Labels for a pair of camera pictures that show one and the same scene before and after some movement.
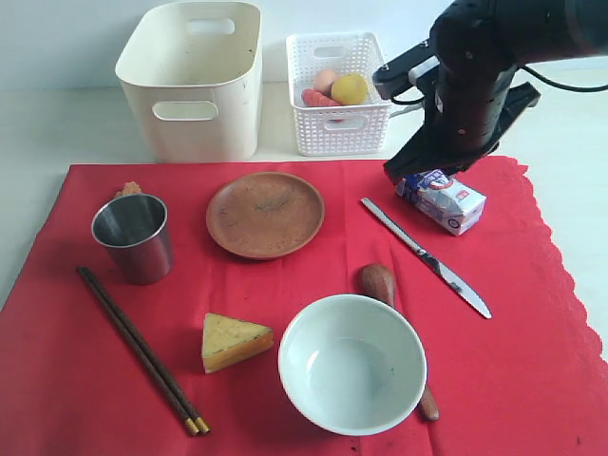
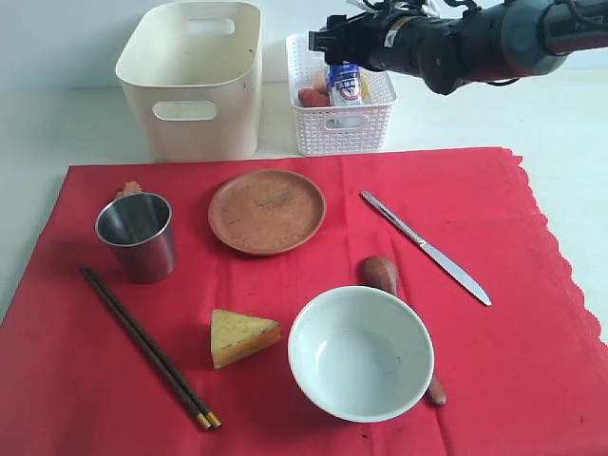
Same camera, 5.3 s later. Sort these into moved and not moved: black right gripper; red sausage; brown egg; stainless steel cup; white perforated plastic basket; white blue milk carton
Moved: black right gripper; white blue milk carton
Not moved: red sausage; white perforated plastic basket; brown egg; stainless steel cup
